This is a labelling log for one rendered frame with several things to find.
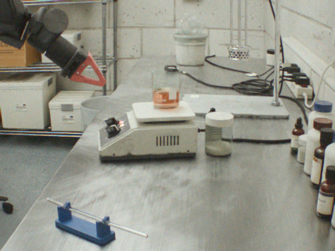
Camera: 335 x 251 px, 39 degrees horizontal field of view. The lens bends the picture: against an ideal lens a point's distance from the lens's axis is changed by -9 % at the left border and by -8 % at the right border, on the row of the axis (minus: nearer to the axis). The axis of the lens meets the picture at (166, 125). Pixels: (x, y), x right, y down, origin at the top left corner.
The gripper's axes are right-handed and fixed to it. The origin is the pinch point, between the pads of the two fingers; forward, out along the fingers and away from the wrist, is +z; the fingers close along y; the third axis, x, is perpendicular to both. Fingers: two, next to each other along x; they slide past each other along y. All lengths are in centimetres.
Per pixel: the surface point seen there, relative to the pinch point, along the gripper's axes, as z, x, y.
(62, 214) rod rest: 0.5, 13.4, -40.4
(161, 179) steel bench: 16.0, 4.0, -23.2
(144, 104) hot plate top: 10.2, -2.1, -2.6
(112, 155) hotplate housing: 8.8, 8.5, -12.9
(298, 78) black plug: 53, -33, 34
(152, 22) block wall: 40, -14, 231
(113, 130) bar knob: 6.4, 4.8, -10.1
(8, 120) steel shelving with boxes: -1, 96, 213
